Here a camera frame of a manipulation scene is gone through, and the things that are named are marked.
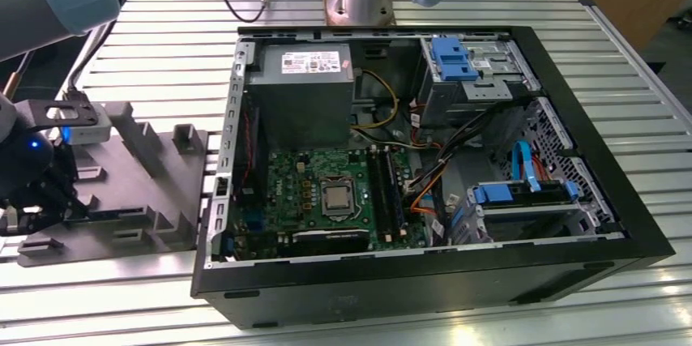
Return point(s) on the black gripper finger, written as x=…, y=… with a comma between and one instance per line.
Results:
x=70, y=200
x=25, y=220

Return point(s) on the RAM stick with label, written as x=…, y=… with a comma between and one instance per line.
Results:
x=119, y=213

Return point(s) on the black RAM slot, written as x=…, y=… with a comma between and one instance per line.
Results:
x=373, y=184

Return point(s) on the RAM stick black chips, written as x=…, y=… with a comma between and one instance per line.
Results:
x=390, y=200

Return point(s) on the grey parts rack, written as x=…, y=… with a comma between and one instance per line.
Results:
x=141, y=192

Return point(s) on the green motherboard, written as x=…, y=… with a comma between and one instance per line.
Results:
x=287, y=167

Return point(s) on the grey power supply unit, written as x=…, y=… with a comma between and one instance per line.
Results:
x=303, y=107

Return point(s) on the black graphics card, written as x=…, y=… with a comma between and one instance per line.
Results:
x=330, y=242

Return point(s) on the silver CPU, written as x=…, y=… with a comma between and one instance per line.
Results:
x=337, y=196

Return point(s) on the CPU socket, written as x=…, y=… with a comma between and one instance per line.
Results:
x=338, y=217

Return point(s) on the black PC case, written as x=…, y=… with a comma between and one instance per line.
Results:
x=379, y=293

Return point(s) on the blue drive latch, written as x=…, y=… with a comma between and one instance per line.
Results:
x=451, y=62

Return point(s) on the hard disk in blue carrier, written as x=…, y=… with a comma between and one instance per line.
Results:
x=495, y=193

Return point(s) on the metal drive cage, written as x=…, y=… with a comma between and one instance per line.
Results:
x=487, y=92

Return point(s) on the metal disk bay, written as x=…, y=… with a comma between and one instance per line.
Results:
x=530, y=210

